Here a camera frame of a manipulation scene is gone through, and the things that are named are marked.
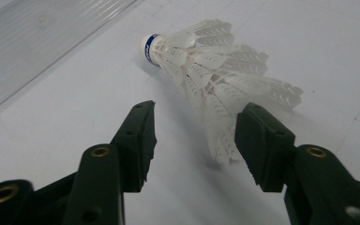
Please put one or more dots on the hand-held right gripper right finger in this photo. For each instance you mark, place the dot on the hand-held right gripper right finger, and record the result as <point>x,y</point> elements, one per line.
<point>262,146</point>

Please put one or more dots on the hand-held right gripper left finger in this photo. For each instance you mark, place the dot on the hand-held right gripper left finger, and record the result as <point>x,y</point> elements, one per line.
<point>136,146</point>

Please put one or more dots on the clear plastic bin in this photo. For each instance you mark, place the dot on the clear plastic bin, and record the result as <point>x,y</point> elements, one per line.
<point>28,47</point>

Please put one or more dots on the white paper sheet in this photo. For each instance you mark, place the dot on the white paper sheet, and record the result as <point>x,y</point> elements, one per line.
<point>309,37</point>

